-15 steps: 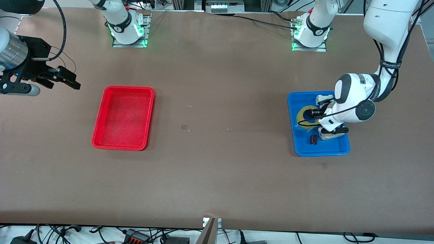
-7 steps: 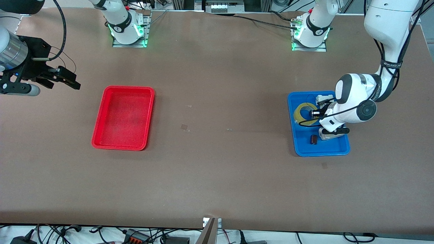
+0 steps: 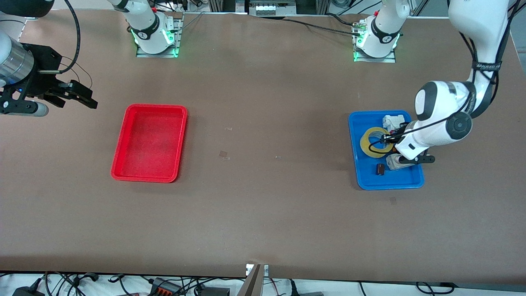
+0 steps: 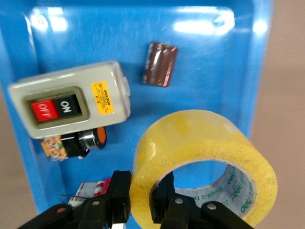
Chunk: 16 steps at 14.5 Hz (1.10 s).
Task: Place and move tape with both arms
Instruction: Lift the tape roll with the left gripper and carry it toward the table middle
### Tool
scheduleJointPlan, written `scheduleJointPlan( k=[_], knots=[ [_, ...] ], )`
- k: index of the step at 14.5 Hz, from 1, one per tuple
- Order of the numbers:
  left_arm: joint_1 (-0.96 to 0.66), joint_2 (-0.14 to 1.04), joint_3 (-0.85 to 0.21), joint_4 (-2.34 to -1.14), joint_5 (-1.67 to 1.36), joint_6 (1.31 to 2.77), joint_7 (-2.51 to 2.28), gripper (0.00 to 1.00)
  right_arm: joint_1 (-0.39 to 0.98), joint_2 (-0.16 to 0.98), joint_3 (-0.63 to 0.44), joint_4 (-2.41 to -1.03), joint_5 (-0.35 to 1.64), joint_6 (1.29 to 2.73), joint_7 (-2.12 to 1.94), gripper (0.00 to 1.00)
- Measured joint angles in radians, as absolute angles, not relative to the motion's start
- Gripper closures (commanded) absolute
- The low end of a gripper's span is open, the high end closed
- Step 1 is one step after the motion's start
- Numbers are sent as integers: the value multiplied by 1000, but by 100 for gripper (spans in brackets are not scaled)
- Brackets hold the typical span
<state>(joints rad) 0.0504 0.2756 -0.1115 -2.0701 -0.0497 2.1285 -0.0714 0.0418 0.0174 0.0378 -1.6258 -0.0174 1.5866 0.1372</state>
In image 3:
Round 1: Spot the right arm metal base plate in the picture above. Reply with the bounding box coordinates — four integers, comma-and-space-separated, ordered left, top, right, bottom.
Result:
136, 12, 182, 58

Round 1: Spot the grey push-button switch box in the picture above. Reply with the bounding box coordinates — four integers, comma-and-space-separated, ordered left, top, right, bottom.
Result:
386, 154, 416, 171

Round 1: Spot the black looped floor cable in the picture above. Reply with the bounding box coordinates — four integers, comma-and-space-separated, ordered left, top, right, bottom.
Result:
415, 281, 457, 295

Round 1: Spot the aluminium frame with white device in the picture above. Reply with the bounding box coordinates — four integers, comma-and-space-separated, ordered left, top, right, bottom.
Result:
208, 0, 329, 17

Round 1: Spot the red plastic tray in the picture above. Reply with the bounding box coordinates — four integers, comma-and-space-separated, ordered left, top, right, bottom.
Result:
111, 104, 188, 183

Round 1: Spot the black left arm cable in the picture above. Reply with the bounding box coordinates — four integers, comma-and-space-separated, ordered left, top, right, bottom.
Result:
382, 0, 516, 144

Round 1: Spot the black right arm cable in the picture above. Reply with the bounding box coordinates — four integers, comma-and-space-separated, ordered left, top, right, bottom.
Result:
58, 0, 93, 89

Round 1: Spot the metal table edge bracket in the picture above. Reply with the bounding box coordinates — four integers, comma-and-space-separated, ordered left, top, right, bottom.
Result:
238, 263, 270, 296

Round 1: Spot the white electrical plug block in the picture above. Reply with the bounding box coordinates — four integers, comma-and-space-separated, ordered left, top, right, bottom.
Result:
382, 114, 411, 133

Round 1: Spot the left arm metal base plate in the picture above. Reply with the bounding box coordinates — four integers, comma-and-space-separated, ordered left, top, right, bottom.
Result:
353, 21, 397, 63

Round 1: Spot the black cable on table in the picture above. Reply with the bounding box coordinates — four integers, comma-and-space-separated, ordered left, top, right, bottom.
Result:
284, 13, 363, 36

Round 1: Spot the blue plastic tray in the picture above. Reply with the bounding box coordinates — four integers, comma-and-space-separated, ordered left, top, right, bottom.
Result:
348, 110, 424, 191

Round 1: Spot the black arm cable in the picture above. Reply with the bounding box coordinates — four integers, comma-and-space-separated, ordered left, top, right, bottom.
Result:
382, 0, 516, 144
58, 0, 93, 89

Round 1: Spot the orange and black power strip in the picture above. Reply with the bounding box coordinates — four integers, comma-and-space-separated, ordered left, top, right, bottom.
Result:
149, 278, 184, 296

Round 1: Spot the black power adapter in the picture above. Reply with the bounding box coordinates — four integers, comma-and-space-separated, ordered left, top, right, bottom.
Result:
12, 278, 46, 296

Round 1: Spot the yellow tape roll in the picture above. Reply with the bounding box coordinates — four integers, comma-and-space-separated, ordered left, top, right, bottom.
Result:
360, 127, 396, 158

